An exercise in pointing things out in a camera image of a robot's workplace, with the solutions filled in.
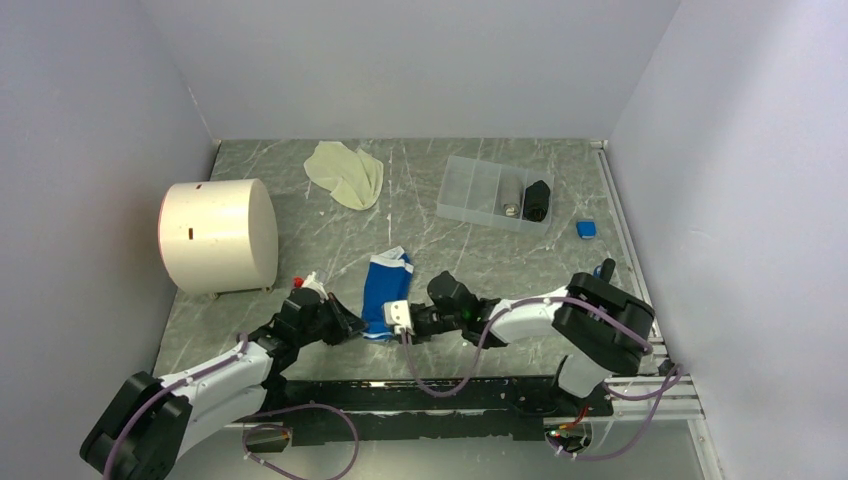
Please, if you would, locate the cream yellow underwear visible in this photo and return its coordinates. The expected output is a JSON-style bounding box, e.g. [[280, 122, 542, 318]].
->
[[303, 141, 384, 211]]

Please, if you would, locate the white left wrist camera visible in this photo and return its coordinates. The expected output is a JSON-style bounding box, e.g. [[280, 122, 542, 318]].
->
[[293, 270, 329, 300]]

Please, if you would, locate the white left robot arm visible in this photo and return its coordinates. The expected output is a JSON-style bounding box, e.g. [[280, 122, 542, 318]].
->
[[79, 288, 368, 479]]

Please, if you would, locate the cream cylindrical container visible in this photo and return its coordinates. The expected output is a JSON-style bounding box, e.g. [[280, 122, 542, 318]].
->
[[157, 179, 279, 295]]

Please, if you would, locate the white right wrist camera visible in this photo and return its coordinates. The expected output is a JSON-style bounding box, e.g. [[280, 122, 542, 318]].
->
[[383, 300, 413, 335]]

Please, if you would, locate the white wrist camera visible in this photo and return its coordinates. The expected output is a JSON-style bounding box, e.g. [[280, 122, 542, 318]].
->
[[383, 300, 413, 335], [293, 270, 329, 300]]

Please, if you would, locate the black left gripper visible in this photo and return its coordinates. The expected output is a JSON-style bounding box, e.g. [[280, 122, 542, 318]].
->
[[296, 292, 368, 346]]

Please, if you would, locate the blue black handheld device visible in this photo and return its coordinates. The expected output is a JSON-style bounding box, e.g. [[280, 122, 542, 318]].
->
[[593, 258, 617, 283]]

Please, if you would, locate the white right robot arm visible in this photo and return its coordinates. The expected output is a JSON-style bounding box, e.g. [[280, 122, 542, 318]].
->
[[383, 271, 655, 415]]

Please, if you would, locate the grey rolled underwear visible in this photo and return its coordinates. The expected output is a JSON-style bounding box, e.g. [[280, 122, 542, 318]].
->
[[498, 173, 524, 218]]

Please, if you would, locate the clear plastic divided tray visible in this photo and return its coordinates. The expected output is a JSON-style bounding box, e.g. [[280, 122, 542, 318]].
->
[[436, 155, 555, 235]]

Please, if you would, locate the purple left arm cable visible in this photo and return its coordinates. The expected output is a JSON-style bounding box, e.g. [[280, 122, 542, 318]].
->
[[102, 331, 360, 480]]

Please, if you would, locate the small blue block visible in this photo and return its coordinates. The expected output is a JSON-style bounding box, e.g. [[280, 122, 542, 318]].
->
[[575, 220, 597, 239]]

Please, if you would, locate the black striped rolled underwear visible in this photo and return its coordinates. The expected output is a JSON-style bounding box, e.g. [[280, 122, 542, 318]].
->
[[522, 180, 551, 222]]

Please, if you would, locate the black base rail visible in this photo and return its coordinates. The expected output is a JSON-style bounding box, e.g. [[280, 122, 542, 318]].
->
[[243, 375, 614, 446]]

